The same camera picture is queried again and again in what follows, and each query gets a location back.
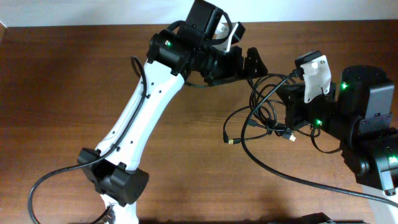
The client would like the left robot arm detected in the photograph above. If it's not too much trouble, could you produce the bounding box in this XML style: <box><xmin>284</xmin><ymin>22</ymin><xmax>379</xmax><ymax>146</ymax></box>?
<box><xmin>77</xmin><ymin>1</ymin><xmax>266</xmax><ymax>223</ymax></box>

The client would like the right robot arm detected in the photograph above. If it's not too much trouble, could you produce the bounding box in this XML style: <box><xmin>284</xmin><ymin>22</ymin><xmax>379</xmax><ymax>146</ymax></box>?
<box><xmin>276</xmin><ymin>65</ymin><xmax>397</xmax><ymax>202</ymax></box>

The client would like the right camera black cable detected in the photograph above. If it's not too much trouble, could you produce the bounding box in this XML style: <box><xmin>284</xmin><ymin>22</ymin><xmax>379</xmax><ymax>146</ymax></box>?
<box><xmin>240</xmin><ymin>70</ymin><xmax>398</xmax><ymax>208</ymax></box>

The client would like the camera black cable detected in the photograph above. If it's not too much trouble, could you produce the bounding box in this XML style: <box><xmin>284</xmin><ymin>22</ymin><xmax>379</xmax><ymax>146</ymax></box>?
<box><xmin>240</xmin><ymin>70</ymin><xmax>398</xmax><ymax>208</ymax></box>
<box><xmin>27</xmin><ymin>55</ymin><xmax>148</xmax><ymax>224</ymax></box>

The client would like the left camera black cable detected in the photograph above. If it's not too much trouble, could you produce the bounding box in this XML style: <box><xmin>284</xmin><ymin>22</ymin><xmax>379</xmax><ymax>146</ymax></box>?
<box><xmin>27</xmin><ymin>55</ymin><xmax>148</xmax><ymax>224</ymax></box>

